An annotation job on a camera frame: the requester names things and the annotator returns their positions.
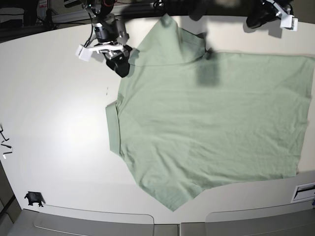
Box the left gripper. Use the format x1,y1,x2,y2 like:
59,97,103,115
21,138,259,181
246,0,281,29

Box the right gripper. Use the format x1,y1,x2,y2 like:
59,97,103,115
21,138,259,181
92,14,133,78

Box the green T-shirt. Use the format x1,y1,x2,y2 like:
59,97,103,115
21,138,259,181
106,15,315,211

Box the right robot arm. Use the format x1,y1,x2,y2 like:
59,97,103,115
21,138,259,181
76,0,132,78

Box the hex keys at edge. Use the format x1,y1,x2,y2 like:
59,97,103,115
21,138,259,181
0,124,13,160

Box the black table clamp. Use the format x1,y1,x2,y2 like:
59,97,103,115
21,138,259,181
24,191,45,207

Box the white label sticker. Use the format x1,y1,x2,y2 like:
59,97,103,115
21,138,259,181
291,182,315,203

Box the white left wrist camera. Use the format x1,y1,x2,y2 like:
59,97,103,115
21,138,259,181
280,15,298,31

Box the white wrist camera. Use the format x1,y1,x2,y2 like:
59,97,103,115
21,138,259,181
75,45,93,61
280,15,298,31

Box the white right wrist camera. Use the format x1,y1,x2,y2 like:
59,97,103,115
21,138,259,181
75,45,93,61

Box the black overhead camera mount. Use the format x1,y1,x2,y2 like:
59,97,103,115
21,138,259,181
189,0,209,21

